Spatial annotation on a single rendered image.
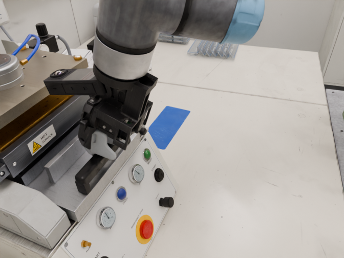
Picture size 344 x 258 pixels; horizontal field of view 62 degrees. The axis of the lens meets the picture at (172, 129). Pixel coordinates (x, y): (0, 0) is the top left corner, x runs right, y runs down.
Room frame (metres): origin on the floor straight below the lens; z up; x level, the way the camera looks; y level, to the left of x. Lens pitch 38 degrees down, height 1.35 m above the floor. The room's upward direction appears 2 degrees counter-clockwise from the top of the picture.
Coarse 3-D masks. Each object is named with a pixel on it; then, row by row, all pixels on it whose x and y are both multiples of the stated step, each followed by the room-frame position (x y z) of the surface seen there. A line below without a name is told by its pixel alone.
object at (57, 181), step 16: (80, 144) 0.41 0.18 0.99; (128, 144) 0.44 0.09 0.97; (64, 160) 0.37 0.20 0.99; (80, 160) 0.40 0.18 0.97; (112, 160) 0.39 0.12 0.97; (48, 176) 0.34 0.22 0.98; (64, 176) 0.36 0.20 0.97; (96, 176) 0.35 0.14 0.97; (112, 176) 0.37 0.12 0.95; (48, 192) 0.32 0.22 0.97; (64, 192) 0.32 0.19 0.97; (80, 192) 0.32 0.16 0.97; (96, 192) 0.33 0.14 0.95; (64, 208) 0.29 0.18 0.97; (80, 208) 0.29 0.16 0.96
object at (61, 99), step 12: (48, 96) 0.49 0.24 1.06; (60, 96) 0.49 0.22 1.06; (72, 96) 0.50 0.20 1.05; (36, 108) 0.45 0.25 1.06; (48, 108) 0.45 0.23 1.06; (24, 120) 0.41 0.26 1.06; (36, 120) 0.41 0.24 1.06; (0, 132) 0.38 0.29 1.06; (12, 132) 0.38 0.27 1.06; (24, 132) 0.38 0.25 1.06; (0, 144) 0.35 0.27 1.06
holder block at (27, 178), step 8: (72, 128) 0.46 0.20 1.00; (64, 136) 0.44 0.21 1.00; (72, 136) 0.45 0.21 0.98; (56, 144) 0.42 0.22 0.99; (64, 144) 0.43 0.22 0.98; (48, 152) 0.39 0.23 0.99; (56, 152) 0.41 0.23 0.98; (40, 160) 0.38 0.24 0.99; (48, 160) 0.39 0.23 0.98; (32, 168) 0.36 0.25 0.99; (40, 168) 0.37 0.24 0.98; (8, 176) 0.35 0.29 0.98; (16, 176) 0.34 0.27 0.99; (24, 176) 0.34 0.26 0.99; (32, 176) 0.35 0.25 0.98; (24, 184) 0.33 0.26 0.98
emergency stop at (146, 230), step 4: (144, 220) 0.37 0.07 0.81; (148, 220) 0.37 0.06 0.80; (144, 224) 0.36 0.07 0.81; (148, 224) 0.36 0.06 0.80; (152, 224) 0.37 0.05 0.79; (140, 228) 0.35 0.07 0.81; (144, 228) 0.35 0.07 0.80; (148, 228) 0.36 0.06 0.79; (152, 228) 0.36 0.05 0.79; (140, 232) 0.34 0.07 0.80; (144, 232) 0.34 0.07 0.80; (148, 232) 0.35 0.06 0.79; (152, 232) 0.35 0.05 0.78; (144, 236) 0.34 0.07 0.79; (148, 236) 0.34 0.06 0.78
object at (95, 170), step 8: (112, 144) 0.40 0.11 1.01; (96, 160) 0.35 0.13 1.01; (104, 160) 0.37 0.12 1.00; (88, 168) 0.33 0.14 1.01; (96, 168) 0.34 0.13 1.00; (80, 176) 0.32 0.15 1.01; (88, 176) 0.32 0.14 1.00; (80, 184) 0.31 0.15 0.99; (88, 184) 0.32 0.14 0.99; (88, 192) 0.31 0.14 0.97
